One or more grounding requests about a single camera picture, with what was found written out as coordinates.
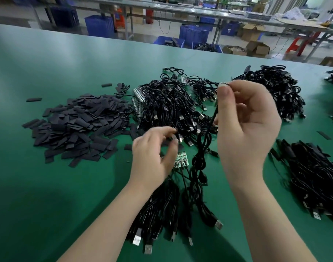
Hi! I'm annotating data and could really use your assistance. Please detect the blue crate with cables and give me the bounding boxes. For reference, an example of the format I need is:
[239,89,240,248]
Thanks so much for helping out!
[192,42,223,54]

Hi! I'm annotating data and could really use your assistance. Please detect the bundle of black usb cables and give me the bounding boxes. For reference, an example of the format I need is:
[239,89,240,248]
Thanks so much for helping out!
[127,161,225,255]

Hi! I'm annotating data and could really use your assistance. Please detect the cardboard box with parts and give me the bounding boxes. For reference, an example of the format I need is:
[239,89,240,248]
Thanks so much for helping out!
[222,45,248,56]

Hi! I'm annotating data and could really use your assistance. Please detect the person's left hand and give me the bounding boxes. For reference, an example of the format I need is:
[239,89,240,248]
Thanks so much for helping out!
[128,126,184,193]

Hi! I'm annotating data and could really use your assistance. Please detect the large heap of black cables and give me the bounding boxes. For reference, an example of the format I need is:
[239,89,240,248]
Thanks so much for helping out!
[134,66,219,148]

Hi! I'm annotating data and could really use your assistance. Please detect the red plastic stool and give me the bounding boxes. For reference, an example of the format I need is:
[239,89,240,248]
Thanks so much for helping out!
[286,35,317,57]

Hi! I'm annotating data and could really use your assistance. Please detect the black usb cable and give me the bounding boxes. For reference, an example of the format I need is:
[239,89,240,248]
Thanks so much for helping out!
[188,82,230,188]

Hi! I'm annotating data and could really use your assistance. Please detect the blue crate with black parts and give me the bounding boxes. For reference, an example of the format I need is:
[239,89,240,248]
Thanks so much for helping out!
[153,35,185,48]

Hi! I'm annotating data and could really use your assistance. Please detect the person's right hand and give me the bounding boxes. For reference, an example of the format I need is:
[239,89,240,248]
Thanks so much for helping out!
[214,80,282,186]

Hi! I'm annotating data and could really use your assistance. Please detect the orange plastic stool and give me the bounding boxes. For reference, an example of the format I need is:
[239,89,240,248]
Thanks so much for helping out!
[113,5,126,31]

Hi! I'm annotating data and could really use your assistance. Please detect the green circuit board panel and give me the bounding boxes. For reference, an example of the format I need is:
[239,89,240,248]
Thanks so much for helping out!
[173,152,189,170]

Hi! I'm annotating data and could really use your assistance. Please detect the person's left forearm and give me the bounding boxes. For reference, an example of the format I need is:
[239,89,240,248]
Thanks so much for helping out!
[57,182,159,262]

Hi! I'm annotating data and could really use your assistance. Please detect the dark blue plastic crate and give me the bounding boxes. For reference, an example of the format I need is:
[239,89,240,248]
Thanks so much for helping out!
[45,5,80,28]

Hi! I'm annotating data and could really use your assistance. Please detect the person's right forearm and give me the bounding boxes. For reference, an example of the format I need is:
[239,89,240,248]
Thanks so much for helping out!
[225,174,318,262]

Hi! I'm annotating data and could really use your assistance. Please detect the open cardboard box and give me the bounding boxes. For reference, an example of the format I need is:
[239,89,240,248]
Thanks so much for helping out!
[245,40,271,58]
[241,23,266,43]

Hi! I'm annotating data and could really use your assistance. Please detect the pile of white plastic bags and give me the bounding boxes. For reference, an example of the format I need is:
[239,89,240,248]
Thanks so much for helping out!
[276,7,306,21]

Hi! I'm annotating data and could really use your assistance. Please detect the brown cardboard box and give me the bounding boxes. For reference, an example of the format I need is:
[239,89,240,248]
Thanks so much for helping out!
[132,7,144,25]

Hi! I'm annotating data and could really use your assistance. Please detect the pile of black sleeve pieces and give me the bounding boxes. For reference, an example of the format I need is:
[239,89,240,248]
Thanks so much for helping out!
[22,93,135,168]

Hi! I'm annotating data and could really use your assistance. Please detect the heap of sleeved black cables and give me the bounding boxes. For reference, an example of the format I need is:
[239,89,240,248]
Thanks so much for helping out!
[270,139,333,224]

